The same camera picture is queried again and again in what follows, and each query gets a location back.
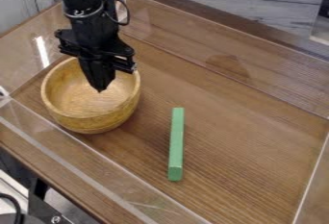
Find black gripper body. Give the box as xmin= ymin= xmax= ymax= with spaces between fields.
xmin=53 ymin=12 xmax=136 ymax=74

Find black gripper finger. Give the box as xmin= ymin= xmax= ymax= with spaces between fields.
xmin=79 ymin=59 xmax=103 ymax=92
xmin=100 ymin=62 xmax=115 ymax=90

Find brown wooden bowl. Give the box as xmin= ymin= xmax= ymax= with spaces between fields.
xmin=40 ymin=58 xmax=141 ymax=134

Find green wooden block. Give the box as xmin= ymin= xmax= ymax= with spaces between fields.
xmin=168 ymin=108 xmax=183 ymax=182

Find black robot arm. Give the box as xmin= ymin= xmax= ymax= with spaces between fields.
xmin=53 ymin=0 xmax=136 ymax=92

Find clear acrylic tray walls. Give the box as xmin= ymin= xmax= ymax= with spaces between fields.
xmin=0 ymin=0 xmax=329 ymax=224

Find clear acrylic corner bracket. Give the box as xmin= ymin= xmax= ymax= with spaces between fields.
xmin=115 ymin=0 xmax=128 ymax=24

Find black cable loop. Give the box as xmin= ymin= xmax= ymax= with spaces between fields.
xmin=103 ymin=0 xmax=131 ymax=27

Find black table leg bracket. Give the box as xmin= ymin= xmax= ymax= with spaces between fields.
xmin=28 ymin=178 xmax=73 ymax=224

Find black floor cable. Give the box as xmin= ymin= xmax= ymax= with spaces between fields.
xmin=0 ymin=192 xmax=22 ymax=224

